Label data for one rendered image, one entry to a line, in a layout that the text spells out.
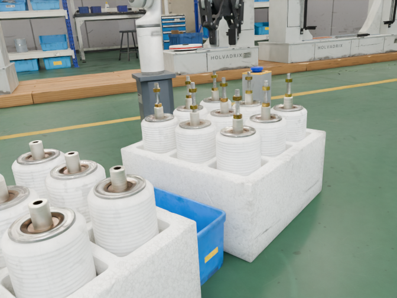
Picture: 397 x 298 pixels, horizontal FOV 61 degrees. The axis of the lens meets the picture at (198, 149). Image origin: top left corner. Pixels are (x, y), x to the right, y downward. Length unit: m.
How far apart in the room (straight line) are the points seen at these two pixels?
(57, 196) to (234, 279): 0.36
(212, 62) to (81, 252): 2.70
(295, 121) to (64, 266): 0.64
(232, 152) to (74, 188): 0.31
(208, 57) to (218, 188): 2.39
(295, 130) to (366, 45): 3.22
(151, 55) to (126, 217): 0.92
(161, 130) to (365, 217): 0.54
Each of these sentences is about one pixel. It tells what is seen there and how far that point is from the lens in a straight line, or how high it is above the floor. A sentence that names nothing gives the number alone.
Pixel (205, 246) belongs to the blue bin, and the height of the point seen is 0.08.
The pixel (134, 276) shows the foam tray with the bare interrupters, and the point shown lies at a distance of 0.47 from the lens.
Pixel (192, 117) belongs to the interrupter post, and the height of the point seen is 0.27.
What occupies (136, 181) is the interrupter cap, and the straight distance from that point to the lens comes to 0.51.
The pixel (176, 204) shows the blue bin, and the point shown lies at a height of 0.10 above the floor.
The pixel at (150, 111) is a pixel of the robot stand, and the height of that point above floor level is 0.17.
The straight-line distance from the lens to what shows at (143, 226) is 0.50.
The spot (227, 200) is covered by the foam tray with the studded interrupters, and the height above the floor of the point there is 0.13.
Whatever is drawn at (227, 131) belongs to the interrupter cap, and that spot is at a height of 0.25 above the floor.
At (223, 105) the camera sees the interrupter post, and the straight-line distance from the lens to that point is 0.86.
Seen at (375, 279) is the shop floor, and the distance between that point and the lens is 0.76.
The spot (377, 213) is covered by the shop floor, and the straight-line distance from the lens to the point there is 0.97.
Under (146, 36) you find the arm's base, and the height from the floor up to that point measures 0.44.
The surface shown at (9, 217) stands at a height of 0.24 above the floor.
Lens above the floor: 0.46
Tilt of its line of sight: 20 degrees down
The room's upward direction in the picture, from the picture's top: 3 degrees counter-clockwise
